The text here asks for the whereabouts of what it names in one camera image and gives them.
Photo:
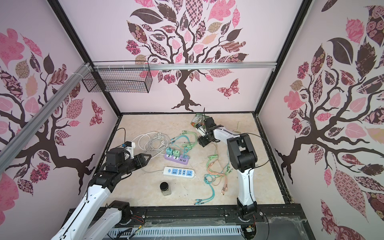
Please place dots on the teal charger plug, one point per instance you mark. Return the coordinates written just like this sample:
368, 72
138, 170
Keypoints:
169, 151

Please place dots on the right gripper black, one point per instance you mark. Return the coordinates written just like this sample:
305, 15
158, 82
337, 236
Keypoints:
202, 141

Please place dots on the small wooden brush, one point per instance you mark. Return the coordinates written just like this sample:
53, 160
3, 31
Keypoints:
237, 130

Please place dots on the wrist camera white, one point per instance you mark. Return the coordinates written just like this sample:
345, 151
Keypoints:
201, 129
128, 150

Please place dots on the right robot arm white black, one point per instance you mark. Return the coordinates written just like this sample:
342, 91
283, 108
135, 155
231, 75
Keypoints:
242, 156

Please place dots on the white slotted cable duct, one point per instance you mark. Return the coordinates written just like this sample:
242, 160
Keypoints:
177, 233

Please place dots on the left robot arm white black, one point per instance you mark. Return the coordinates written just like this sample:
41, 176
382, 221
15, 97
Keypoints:
120, 164

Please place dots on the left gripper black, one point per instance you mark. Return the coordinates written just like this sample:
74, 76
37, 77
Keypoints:
140, 160

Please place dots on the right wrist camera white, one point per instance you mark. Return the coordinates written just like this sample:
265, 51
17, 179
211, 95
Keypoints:
201, 129

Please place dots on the aluminium rail bar left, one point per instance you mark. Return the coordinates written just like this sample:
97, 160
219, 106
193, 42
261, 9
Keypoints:
11, 150

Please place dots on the black wire mesh basket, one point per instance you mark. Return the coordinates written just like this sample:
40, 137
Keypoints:
119, 77

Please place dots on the light green charger plug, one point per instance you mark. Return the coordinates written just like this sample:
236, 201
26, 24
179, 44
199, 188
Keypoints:
176, 153

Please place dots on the white blue power strip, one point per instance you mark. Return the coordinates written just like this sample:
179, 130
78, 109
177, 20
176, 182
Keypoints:
179, 172

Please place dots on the green snack packet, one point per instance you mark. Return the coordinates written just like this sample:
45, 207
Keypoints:
199, 120

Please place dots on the purple power strip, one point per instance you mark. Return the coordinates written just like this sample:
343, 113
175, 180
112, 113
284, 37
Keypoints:
182, 159

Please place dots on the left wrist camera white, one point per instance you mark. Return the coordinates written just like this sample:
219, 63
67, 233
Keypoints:
128, 150

